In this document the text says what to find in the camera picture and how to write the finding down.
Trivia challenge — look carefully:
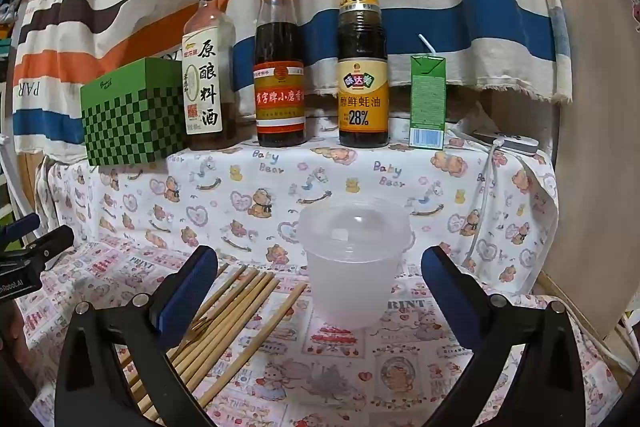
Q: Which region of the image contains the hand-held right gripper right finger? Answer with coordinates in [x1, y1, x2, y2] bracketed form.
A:
[421, 245, 591, 427]

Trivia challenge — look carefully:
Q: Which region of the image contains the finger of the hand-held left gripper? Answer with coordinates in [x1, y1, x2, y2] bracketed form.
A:
[0, 213, 42, 253]
[20, 224, 76, 272]

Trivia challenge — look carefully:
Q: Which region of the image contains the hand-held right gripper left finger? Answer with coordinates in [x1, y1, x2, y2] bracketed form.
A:
[54, 245, 221, 427]

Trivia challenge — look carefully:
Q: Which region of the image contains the pile of wooden chopsticks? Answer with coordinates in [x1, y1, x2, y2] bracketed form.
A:
[117, 262, 308, 427]

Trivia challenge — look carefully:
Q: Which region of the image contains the clear plastic cup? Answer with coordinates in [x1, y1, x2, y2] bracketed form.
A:
[296, 203, 416, 332]

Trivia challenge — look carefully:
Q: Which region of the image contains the bear printed tablecloth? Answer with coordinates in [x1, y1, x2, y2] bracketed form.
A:
[15, 114, 621, 427]

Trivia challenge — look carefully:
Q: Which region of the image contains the green checkered box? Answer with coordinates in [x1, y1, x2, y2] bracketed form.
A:
[80, 57, 190, 168]

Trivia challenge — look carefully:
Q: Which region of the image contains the green drink carton with straw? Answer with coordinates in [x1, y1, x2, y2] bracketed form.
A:
[409, 34, 447, 151]

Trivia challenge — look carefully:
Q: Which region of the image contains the cooking wine bottle white label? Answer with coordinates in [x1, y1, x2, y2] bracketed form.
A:
[181, 0, 238, 151]

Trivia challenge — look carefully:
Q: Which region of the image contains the wooden board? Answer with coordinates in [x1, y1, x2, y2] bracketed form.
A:
[520, 0, 640, 358]

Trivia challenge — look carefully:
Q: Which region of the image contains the oyster sauce bottle yellow label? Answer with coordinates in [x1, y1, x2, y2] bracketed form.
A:
[337, 0, 391, 149]

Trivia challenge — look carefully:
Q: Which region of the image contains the sesame oil bottle red cap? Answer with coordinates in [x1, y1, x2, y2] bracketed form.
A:
[254, 0, 307, 148]

